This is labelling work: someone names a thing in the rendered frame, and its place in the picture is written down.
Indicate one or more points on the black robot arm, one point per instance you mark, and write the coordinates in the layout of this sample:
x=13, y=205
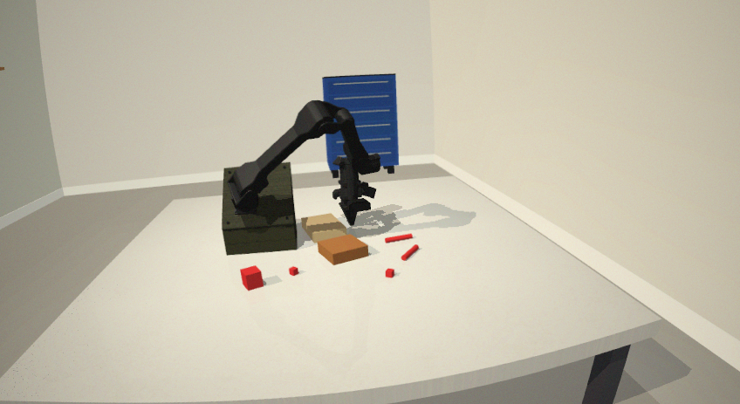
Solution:
x=315, y=119

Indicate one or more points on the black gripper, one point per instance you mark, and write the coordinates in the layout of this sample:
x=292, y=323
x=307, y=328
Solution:
x=348, y=194

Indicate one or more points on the orange square block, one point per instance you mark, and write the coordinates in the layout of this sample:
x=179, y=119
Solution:
x=342, y=249

